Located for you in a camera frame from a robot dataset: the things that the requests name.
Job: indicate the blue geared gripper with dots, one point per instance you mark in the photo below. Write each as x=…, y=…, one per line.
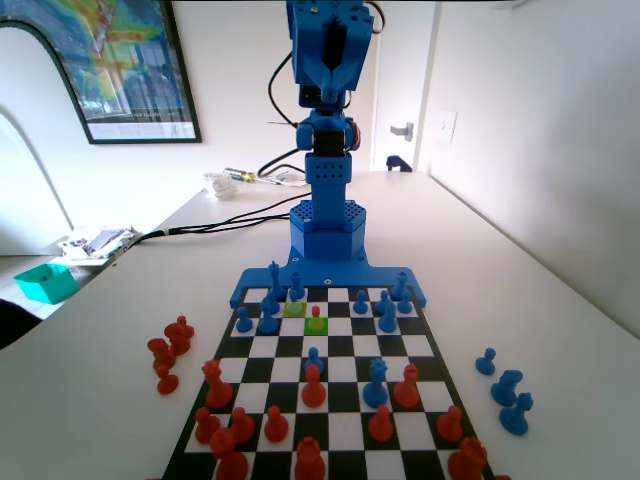
x=331, y=75

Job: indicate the red chess pawn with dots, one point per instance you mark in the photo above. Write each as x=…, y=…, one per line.
x=187, y=327
x=450, y=427
x=275, y=427
x=313, y=392
x=167, y=382
x=205, y=430
x=242, y=429
x=315, y=312
x=381, y=427

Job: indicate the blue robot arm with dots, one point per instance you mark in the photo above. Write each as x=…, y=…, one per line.
x=325, y=235

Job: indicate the blue chess king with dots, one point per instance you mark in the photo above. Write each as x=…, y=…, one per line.
x=274, y=285

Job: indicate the red chess knight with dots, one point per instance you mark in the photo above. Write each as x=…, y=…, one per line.
x=161, y=356
x=176, y=342

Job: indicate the blue chess queen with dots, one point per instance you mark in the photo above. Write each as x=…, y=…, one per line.
x=375, y=390

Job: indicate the red chess bishop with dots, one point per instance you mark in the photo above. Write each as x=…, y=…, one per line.
x=406, y=390

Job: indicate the red chess queen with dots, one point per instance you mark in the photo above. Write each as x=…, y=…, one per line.
x=217, y=392

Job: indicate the captured blue chess pieces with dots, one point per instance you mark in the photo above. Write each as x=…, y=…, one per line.
x=515, y=420

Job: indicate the white door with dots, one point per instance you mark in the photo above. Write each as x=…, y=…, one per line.
x=400, y=75

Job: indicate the blue printed clamp part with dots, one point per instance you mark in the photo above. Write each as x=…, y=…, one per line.
x=398, y=164

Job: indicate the blue base mounting plate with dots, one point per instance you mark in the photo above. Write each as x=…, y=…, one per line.
x=350, y=275

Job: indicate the black framed map poster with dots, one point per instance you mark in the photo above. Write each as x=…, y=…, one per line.
x=130, y=75

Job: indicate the pile of papers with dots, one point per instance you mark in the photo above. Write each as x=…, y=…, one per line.
x=100, y=242

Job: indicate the white arched panel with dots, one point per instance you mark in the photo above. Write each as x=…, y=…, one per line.
x=25, y=75

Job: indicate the black and white chessboard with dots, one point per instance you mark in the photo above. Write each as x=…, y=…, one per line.
x=340, y=415

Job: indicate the teal plastic box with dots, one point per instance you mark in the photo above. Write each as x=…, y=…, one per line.
x=50, y=287

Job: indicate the white light switch plate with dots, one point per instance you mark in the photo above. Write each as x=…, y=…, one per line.
x=446, y=127

